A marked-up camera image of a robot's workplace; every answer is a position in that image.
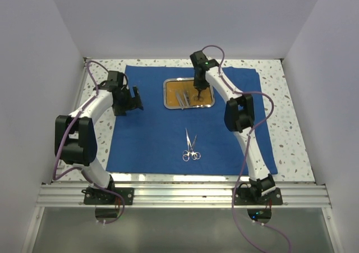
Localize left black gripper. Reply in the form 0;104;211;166
113;85;143;116

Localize steel forceps clamp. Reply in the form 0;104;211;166
194;95;204;102
187;135;201;160

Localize blue surgical cloth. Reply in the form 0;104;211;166
105;64;278;176

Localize steel surgical scissors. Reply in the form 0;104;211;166
182;129;197;162

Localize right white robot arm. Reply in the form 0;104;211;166
190;50;276;204

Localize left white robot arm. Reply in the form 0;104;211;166
54;71;144;204

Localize steel tray orange liner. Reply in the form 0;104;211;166
163;77;215;110

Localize aluminium front rail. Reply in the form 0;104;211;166
36;182;332;208

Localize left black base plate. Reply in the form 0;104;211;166
81;182;135;205

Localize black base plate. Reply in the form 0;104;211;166
81;182;135;205
232;182;283;206

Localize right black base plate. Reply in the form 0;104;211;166
232;182;283;206

